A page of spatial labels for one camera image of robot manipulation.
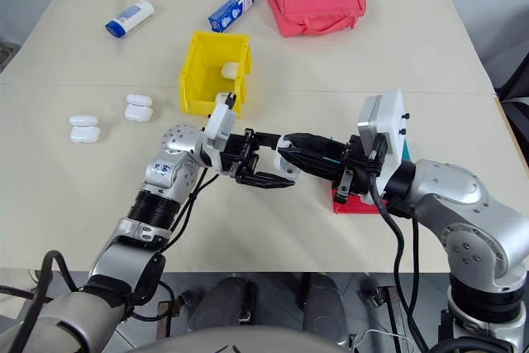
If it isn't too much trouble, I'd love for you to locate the black shoulder cable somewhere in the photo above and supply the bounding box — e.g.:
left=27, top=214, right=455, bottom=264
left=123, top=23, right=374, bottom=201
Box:
left=0, top=249, right=80, bottom=353

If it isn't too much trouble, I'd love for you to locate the gray object at table side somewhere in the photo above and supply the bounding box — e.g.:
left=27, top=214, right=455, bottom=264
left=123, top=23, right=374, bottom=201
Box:
left=0, top=41, right=21, bottom=76

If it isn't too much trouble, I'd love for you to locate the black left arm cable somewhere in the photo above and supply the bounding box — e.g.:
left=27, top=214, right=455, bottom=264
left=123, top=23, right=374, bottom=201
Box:
left=159, top=165, right=221, bottom=255

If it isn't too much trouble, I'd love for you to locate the dark rounded robot leg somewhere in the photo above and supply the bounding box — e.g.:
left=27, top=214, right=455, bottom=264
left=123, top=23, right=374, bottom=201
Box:
left=188, top=276, right=258, bottom=334
left=303, top=272, right=349, bottom=346

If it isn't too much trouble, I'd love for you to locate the yellow plastic bin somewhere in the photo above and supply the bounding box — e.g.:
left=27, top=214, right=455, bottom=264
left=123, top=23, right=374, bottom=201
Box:
left=178, top=30, right=253, bottom=117

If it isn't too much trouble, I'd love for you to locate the dark chair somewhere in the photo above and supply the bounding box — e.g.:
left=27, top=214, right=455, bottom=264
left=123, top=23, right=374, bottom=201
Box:
left=492, top=9, right=529, bottom=154

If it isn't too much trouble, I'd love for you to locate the blue and white carton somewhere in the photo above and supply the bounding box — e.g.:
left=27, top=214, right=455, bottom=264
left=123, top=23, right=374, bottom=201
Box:
left=207, top=0, right=255, bottom=34

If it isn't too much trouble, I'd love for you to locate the gray robot torso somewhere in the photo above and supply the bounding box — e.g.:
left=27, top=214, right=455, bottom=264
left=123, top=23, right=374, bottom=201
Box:
left=134, top=325, right=350, bottom=353

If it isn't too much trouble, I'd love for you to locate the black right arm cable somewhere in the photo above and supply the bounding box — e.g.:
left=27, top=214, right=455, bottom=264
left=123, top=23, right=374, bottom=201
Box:
left=369, top=150, right=431, bottom=353

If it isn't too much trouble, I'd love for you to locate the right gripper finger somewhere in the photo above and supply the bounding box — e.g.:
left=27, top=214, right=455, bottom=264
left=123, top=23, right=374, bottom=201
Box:
left=279, top=150, right=346, bottom=184
left=277, top=132, right=352, bottom=160

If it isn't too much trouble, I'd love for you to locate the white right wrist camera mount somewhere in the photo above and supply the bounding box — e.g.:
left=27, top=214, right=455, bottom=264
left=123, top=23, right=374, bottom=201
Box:
left=357, top=88, right=411, bottom=201

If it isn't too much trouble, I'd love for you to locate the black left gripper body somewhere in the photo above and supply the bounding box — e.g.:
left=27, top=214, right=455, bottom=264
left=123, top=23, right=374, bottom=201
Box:
left=220, top=128, right=262, bottom=183

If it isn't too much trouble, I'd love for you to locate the red and teal box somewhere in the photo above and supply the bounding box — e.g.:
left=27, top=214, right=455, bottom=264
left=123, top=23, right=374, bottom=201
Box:
left=331, top=140, right=415, bottom=215

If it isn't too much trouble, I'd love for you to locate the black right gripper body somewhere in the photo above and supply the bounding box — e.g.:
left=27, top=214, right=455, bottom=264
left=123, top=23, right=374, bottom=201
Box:
left=332, top=134, right=376, bottom=205

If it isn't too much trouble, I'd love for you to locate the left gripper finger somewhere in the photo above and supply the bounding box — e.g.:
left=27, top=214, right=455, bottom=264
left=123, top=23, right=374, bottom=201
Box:
left=235, top=169, right=297, bottom=189
left=254, top=131, right=284, bottom=152

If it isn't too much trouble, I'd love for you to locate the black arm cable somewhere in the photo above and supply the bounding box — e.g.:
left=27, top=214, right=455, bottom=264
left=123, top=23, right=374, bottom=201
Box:
left=159, top=165, right=221, bottom=255
left=369, top=150, right=431, bottom=353

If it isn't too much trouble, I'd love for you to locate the white bottle with blue cap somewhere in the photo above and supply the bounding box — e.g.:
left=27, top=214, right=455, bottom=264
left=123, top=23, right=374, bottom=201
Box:
left=104, top=0, right=156, bottom=38

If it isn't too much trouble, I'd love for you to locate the pink fabric bag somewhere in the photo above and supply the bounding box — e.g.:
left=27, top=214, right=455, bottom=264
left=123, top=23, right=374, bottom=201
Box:
left=265, top=0, right=368, bottom=39

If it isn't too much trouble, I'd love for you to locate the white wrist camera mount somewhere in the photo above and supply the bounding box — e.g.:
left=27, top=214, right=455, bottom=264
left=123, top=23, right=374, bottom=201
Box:
left=357, top=88, right=411, bottom=201
left=201, top=92, right=239, bottom=165

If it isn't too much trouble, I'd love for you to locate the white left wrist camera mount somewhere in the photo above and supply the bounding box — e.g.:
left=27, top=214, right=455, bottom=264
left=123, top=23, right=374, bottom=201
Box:
left=201, top=92, right=239, bottom=165

